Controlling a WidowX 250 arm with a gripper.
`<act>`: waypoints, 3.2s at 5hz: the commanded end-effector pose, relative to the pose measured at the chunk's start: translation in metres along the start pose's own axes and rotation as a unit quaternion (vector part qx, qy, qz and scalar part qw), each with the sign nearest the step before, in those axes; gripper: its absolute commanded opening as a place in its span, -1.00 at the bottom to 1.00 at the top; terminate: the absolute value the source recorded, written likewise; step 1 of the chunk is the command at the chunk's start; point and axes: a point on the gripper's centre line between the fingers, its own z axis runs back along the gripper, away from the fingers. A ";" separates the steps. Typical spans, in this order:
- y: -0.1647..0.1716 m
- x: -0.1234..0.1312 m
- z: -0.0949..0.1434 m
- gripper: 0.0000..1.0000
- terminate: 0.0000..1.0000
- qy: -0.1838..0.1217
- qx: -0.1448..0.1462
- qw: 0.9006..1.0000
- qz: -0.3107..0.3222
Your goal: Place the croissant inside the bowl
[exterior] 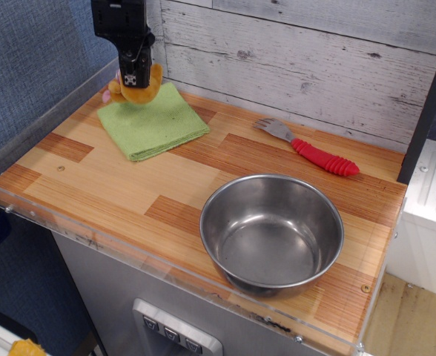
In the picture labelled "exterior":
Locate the metal fork with red handle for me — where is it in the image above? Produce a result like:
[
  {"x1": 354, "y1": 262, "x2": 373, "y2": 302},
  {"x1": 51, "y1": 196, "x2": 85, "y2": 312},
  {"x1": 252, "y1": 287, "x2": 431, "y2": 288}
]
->
[{"x1": 254, "y1": 118, "x2": 360, "y2": 177}]

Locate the dark vertical post right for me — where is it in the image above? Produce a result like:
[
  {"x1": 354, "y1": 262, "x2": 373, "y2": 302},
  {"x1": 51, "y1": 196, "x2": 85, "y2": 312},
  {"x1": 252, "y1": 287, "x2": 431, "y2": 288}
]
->
[{"x1": 397, "y1": 71, "x2": 436, "y2": 184}]

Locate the white ribbed box right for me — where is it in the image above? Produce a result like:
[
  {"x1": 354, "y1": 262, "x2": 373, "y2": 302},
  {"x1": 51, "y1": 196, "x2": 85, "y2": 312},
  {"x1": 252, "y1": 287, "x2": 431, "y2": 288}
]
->
[{"x1": 403, "y1": 139, "x2": 436, "y2": 238}]

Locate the stainless steel bowl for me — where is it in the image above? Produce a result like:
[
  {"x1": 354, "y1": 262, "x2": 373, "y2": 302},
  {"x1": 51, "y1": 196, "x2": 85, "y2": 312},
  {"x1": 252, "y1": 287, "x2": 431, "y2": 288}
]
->
[{"x1": 199, "y1": 174, "x2": 344, "y2": 297}]

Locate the grey toy cabinet front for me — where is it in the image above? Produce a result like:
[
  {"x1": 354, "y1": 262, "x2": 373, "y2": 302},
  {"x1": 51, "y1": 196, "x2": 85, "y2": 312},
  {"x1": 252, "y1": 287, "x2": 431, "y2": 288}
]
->
[{"x1": 50, "y1": 231, "x2": 315, "y2": 356}]

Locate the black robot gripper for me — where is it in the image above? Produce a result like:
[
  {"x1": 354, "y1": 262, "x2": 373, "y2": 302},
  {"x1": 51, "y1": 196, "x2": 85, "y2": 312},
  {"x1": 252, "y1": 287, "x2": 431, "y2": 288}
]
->
[{"x1": 91, "y1": 1, "x2": 155, "y2": 88}]

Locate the brown plush croissant toy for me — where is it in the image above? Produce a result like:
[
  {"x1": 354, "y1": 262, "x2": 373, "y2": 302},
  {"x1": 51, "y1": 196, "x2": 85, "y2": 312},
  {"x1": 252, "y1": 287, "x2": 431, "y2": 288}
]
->
[{"x1": 120, "y1": 63, "x2": 163, "y2": 105}]

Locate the green cloth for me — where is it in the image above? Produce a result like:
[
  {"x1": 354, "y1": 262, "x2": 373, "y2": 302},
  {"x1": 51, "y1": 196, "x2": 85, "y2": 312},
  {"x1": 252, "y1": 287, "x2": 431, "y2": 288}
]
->
[{"x1": 97, "y1": 83, "x2": 210, "y2": 162}]

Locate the silver dispenser button panel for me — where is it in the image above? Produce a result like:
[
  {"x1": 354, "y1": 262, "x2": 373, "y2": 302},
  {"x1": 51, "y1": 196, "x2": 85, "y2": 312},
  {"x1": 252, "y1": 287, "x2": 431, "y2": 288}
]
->
[{"x1": 132, "y1": 298, "x2": 223, "y2": 355}]

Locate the yellow object bottom left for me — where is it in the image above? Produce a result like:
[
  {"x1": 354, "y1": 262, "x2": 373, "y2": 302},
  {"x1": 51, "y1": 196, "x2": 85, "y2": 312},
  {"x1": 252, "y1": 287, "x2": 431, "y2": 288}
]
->
[{"x1": 7, "y1": 339, "x2": 47, "y2": 356}]

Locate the clear acrylic guard rail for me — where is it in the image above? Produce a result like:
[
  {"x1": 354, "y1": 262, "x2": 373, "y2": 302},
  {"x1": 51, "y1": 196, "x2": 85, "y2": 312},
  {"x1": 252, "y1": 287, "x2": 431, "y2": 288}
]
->
[{"x1": 0, "y1": 63, "x2": 406, "y2": 355}]

